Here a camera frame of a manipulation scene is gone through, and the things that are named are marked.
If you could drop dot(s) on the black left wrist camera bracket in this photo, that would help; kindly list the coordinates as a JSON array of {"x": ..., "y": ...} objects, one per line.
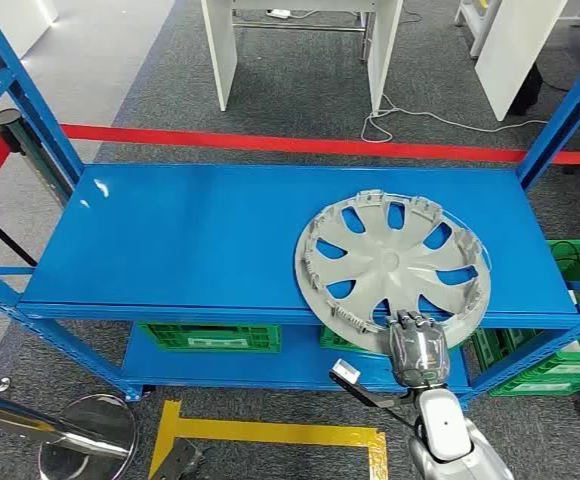
[{"x": 175, "y": 464}]

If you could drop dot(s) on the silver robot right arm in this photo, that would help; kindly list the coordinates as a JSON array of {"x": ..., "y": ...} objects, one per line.
[{"x": 445, "y": 424}]

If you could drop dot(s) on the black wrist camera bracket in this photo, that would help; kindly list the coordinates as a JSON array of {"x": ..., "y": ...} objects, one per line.
[
  {"x": 370, "y": 397},
  {"x": 175, "y": 464}
]

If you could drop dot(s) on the grey plastic wheel cover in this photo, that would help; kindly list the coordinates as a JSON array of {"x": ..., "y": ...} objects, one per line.
[{"x": 395, "y": 265}]

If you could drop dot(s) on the white power strip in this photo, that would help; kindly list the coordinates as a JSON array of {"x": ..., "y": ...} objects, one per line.
[{"x": 277, "y": 13}]

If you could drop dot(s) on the white desk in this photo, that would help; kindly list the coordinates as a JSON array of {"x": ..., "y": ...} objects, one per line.
[
  {"x": 220, "y": 46},
  {"x": 515, "y": 53}
]

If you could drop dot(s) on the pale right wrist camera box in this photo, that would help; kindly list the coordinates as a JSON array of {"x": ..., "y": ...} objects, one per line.
[{"x": 345, "y": 372}]

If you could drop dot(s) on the chrome stanchion post with base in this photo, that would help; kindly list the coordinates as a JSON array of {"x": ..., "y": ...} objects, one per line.
[{"x": 90, "y": 430}]

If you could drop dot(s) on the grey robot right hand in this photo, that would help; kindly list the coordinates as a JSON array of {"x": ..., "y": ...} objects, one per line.
[{"x": 417, "y": 354}]

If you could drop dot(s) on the black right wrist camera bracket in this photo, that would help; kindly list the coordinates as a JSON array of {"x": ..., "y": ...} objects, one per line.
[{"x": 370, "y": 397}]

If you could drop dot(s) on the blue metal shelf rack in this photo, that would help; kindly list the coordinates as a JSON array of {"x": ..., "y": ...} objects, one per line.
[{"x": 220, "y": 232}]

